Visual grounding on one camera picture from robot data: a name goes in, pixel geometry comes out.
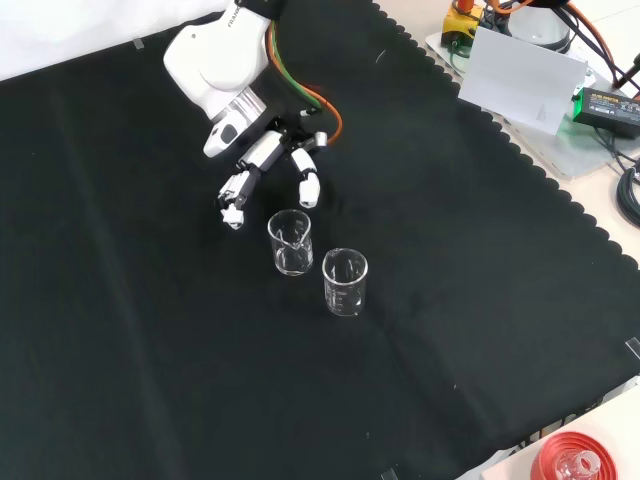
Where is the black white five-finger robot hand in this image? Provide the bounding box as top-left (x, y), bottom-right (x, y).
top-left (214, 112), bottom-right (332, 232)

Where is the clear glass beaker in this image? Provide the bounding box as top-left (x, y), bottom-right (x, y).
top-left (321, 248), bottom-right (370, 318)
top-left (266, 209), bottom-right (315, 277)

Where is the black bench cloth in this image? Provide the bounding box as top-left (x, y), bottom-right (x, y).
top-left (0, 0), bottom-right (640, 480)

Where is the yellow stop button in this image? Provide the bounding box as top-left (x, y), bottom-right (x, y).
top-left (441, 0), bottom-right (487, 52)

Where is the pale board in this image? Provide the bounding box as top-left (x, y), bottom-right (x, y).
top-left (457, 24), bottom-right (590, 137)

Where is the black power adapter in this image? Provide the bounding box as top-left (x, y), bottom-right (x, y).
top-left (571, 86), bottom-right (640, 140)

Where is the red ribbed funnel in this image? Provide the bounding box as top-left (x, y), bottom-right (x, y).
top-left (529, 430), bottom-right (620, 480)

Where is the small clear glass piece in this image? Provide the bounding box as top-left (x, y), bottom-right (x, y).
top-left (553, 451), bottom-right (602, 480)

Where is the white wrist camera shell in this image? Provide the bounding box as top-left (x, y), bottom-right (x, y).
top-left (201, 110), bottom-right (247, 159)

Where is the green hand cable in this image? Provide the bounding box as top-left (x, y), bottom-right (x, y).
top-left (268, 24), bottom-right (325, 115)

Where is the orange hand cable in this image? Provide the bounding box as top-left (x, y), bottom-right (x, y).
top-left (266, 22), bottom-right (346, 149)

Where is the orange base cable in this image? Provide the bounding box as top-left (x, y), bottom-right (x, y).
top-left (492, 0), bottom-right (640, 69)

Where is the black floor cable bundle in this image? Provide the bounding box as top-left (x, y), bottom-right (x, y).
top-left (616, 163), bottom-right (640, 227)

